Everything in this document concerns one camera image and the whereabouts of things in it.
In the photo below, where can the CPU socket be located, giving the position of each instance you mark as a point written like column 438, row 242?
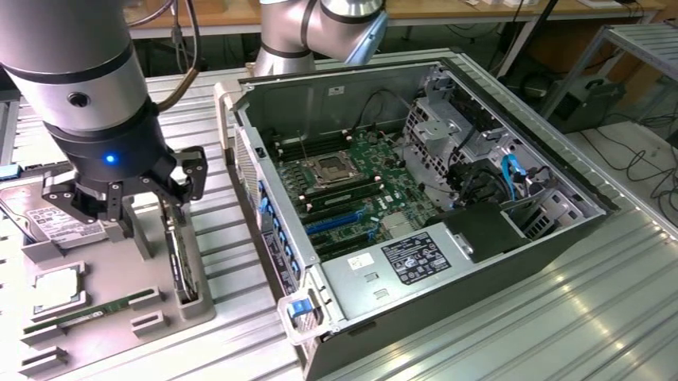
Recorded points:
column 335, row 170

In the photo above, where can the wooden desk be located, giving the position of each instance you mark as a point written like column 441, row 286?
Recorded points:
column 477, row 12

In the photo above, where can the open black PC case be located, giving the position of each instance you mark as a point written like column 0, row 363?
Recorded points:
column 477, row 278

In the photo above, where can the grey parts rack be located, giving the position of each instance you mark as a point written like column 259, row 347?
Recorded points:
column 111, row 278

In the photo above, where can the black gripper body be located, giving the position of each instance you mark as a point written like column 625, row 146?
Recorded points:
column 111, row 151

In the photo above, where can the blue plastic part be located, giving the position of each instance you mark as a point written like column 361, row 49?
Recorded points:
column 10, row 171

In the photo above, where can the hard disk with white label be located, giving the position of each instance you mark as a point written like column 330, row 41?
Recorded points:
column 50, row 222

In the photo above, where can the green motherboard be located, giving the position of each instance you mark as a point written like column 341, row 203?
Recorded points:
column 366, row 186

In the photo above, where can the black equipment box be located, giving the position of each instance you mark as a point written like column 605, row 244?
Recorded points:
column 588, row 107

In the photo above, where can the black plastic air shroud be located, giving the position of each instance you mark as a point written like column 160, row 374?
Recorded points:
column 485, row 230

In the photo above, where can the black RAM stick with label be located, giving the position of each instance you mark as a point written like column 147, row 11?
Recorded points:
column 345, row 197

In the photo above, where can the graphics card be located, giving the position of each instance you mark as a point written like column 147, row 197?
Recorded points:
column 183, row 254

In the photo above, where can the silver chipset heatsink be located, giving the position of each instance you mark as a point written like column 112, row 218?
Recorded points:
column 398, row 223

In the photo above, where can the CPU with silver lid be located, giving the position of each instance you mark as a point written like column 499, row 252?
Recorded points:
column 58, row 289

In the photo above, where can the metal slat shelf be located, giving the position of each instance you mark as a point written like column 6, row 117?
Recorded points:
column 636, row 43

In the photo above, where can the blue case latch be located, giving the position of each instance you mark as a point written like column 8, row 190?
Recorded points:
column 299, row 309

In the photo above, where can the metal disk bay cage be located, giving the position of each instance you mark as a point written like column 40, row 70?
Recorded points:
column 450, row 131

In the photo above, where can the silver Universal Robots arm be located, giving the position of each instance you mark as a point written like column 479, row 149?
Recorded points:
column 68, row 59

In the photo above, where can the blue expansion slot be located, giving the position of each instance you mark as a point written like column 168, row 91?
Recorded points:
column 333, row 221

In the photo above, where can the green RAM stick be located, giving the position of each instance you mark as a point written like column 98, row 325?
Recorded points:
column 90, row 311

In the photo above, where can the grey power supply unit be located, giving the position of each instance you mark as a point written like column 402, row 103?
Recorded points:
column 381, row 282

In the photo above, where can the locking lever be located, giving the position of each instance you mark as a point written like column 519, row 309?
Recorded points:
column 305, row 147

